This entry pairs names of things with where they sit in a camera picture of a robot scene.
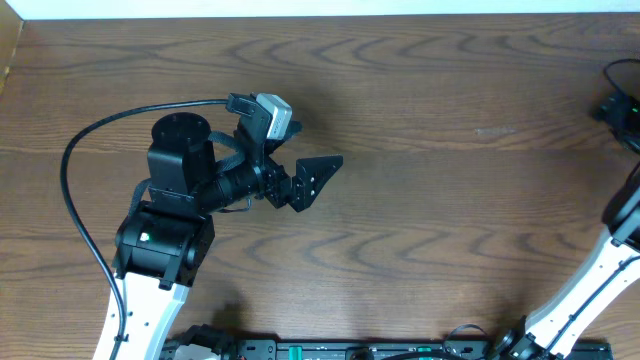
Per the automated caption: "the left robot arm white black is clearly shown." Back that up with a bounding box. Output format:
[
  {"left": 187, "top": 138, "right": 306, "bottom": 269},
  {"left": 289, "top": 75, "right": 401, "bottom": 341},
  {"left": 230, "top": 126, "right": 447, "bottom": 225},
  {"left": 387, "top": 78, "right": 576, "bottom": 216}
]
[{"left": 94, "top": 112, "right": 344, "bottom": 359}]

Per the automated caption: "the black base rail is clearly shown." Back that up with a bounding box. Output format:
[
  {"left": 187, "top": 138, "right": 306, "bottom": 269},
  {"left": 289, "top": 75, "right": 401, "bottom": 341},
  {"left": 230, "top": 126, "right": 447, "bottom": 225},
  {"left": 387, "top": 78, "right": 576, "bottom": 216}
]
[{"left": 164, "top": 323, "right": 614, "bottom": 360}]

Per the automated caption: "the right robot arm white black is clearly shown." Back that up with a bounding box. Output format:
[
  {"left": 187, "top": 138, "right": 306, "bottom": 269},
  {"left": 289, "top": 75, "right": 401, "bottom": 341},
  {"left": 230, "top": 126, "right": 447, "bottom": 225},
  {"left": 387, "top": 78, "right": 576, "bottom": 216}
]
[{"left": 493, "top": 167, "right": 639, "bottom": 359}]

